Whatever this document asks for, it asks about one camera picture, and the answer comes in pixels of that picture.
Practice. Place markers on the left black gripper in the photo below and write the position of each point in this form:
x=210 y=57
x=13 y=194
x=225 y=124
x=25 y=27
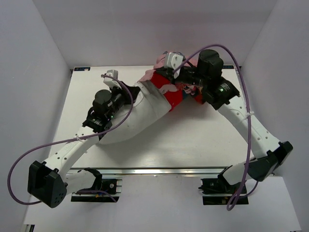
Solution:
x=135 y=90

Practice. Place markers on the white pillow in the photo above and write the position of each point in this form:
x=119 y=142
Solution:
x=150 y=106

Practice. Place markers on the red pink patterned pillowcase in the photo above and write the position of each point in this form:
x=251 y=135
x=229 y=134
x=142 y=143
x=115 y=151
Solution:
x=174 y=94

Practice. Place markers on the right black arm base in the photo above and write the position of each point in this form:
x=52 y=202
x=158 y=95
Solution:
x=214 y=192

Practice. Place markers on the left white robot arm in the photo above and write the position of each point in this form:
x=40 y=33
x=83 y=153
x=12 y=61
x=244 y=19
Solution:
x=49 y=181

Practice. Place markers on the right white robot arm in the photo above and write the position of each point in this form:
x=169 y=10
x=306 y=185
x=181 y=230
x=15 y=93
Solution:
x=268 y=152

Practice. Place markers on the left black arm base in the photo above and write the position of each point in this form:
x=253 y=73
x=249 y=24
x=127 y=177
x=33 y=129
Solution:
x=108 y=193

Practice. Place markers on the right blue table label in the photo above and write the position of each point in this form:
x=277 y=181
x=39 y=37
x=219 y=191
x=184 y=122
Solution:
x=228 y=67

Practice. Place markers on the blue table label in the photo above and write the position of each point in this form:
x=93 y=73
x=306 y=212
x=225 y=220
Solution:
x=228 y=67
x=81 y=69

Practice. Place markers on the left blue table label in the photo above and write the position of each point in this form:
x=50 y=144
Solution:
x=81 y=69

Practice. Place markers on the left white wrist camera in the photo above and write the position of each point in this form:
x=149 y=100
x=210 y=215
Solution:
x=110 y=78

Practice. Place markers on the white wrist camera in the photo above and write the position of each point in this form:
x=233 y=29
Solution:
x=173 y=61
x=110 y=78

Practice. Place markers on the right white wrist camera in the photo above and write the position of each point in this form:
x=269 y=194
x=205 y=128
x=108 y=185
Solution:
x=173 y=61

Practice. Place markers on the aluminium front rail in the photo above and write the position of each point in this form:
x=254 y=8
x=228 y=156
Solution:
x=161 y=171

